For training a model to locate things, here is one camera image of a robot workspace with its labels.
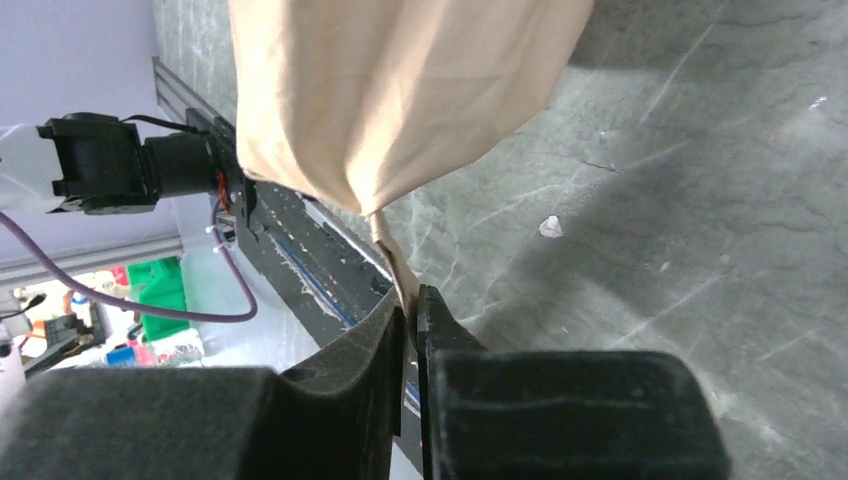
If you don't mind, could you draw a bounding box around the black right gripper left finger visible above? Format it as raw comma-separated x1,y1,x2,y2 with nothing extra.
1,294,406,479

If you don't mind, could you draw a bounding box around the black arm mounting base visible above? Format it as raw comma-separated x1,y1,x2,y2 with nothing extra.
187,109,422,478

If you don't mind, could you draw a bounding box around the green plastic bin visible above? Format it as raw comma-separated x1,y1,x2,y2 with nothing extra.
126,257,190,342

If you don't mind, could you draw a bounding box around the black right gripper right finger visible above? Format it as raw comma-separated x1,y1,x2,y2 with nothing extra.
417,285,732,479

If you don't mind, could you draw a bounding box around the beige folding umbrella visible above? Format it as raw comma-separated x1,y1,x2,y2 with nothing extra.
229,0,593,318

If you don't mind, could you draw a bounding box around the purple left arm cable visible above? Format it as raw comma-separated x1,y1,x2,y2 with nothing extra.
0,195,260,325

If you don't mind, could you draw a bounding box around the aluminium frame rail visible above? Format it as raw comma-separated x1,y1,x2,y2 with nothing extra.
0,56,399,290

